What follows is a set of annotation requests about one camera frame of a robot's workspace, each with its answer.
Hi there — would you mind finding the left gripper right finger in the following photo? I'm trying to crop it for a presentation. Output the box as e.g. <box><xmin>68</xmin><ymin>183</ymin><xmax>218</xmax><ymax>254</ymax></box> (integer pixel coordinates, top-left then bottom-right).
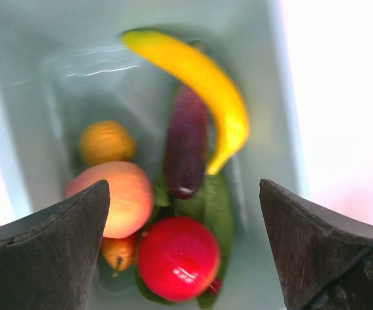
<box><xmin>259</xmin><ymin>179</ymin><xmax>373</xmax><ymax>310</ymax></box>

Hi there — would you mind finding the fake small peach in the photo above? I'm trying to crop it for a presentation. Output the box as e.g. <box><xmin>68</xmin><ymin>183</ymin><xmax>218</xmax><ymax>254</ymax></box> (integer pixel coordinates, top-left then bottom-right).
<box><xmin>65</xmin><ymin>161</ymin><xmax>153</xmax><ymax>239</ymax></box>

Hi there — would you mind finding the fake green vegetable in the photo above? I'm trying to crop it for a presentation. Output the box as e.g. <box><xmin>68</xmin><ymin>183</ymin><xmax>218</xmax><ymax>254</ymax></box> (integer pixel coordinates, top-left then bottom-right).
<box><xmin>135</xmin><ymin>174</ymin><xmax>233</xmax><ymax>309</ymax></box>

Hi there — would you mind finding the fake orange fruit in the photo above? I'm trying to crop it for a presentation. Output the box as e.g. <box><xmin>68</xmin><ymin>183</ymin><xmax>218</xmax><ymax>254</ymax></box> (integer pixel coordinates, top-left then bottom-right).
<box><xmin>78</xmin><ymin>120</ymin><xmax>136</xmax><ymax>167</ymax></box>

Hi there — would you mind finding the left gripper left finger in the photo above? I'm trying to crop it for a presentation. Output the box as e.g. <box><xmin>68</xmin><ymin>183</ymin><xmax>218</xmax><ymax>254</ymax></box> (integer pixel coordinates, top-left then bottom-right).
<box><xmin>0</xmin><ymin>180</ymin><xmax>110</xmax><ymax>309</ymax></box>

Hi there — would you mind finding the fake red yellow apple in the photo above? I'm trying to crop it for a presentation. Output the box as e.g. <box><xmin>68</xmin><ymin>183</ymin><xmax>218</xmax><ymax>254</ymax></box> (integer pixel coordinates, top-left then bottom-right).
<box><xmin>137</xmin><ymin>216</ymin><xmax>221</xmax><ymax>302</ymax></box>

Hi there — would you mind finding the fake purple eggplant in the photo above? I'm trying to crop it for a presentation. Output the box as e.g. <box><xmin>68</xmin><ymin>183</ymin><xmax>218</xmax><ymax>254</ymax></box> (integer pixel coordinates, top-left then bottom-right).
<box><xmin>164</xmin><ymin>84</ymin><xmax>209</xmax><ymax>200</ymax></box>

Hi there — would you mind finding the fake yellow banana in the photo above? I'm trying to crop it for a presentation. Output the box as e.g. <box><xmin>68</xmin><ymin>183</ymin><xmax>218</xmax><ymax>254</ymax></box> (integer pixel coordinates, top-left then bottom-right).
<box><xmin>121</xmin><ymin>30</ymin><xmax>250</xmax><ymax>175</ymax></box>

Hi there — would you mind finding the teal plastic bin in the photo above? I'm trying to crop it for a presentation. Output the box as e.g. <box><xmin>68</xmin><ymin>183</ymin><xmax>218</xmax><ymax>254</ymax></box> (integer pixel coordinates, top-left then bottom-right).
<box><xmin>0</xmin><ymin>1</ymin><xmax>303</xmax><ymax>309</ymax></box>

